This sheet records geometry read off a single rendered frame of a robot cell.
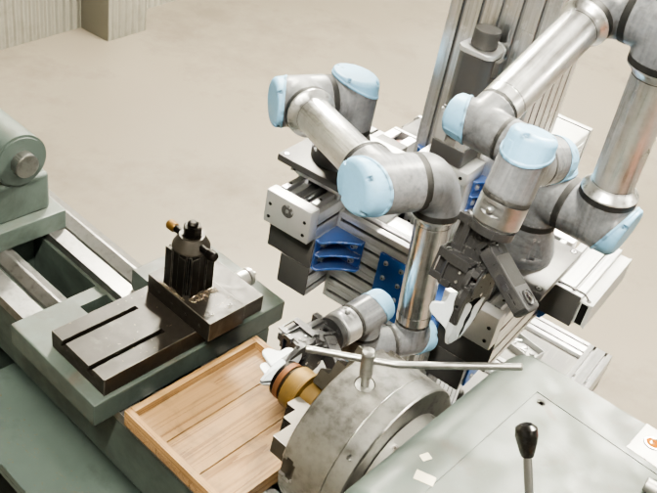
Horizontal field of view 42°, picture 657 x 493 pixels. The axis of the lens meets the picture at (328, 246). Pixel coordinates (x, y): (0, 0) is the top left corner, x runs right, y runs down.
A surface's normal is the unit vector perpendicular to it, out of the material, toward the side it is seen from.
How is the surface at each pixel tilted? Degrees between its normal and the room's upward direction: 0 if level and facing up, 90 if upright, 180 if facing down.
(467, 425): 0
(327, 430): 48
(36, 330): 0
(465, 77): 90
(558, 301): 90
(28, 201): 90
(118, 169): 0
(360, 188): 89
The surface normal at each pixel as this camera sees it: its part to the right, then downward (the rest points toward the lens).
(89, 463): 0.16, -0.80
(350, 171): -0.84, 0.19
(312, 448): -0.51, -0.07
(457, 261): -0.61, 0.15
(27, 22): 0.79, 0.46
